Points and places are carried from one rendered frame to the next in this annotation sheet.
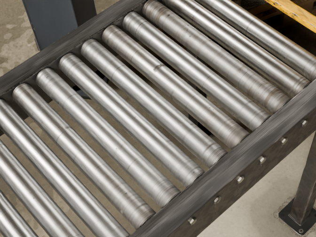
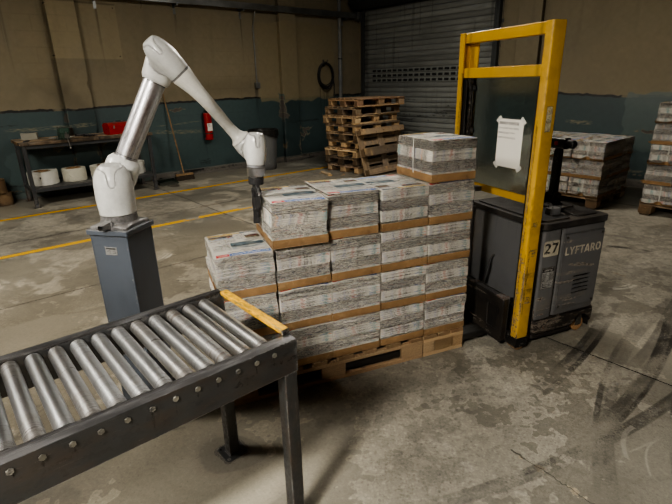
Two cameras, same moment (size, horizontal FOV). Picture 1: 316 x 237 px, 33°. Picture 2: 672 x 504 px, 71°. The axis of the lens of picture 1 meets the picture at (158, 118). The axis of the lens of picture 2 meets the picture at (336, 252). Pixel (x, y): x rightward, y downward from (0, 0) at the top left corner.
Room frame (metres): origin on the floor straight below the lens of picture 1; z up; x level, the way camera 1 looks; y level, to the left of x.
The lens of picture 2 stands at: (-0.62, -0.53, 1.59)
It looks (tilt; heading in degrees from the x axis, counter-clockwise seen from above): 20 degrees down; 356
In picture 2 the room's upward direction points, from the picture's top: 1 degrees counter-clockwise
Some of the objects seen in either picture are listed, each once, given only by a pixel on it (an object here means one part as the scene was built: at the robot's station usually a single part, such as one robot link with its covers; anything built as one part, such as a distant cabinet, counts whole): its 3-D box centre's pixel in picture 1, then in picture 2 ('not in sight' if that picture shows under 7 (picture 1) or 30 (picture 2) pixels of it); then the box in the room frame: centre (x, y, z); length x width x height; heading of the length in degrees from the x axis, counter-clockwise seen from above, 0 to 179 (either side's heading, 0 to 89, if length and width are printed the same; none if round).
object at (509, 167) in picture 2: not in sight; (500, 133); (2.20, -1.71, 1.27); 0.57 x 0.01 x 0.65; 18
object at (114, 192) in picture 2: not in sight; (114, 188); (1.52, 0.31, 1.17); 0.18 x 0.16 x 0.22; 17
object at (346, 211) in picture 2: not in sight; (340, 207); (1.88, -0.72, 0.95); 0.38 x 0.29 x 0.23; 17
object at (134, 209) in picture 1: (79, 152); (73, 383); (0.61, 0.17, 0.77); 0.47 x 0.05 x 0.05; 36
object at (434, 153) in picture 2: not in sight; (430, 244); (2.06, -1.28, 0.65); 0.39 x 0.30 x 1.29; 18
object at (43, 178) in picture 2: not in sight; (88, 159); (6.96, 2.73, 0.55); 1.80 x 0.70 x 1.09; 126
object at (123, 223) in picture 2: not in sight; (116, 219); (1.49, 0.31, 1.03); 0.22 x 0.18 x 0.06; 163
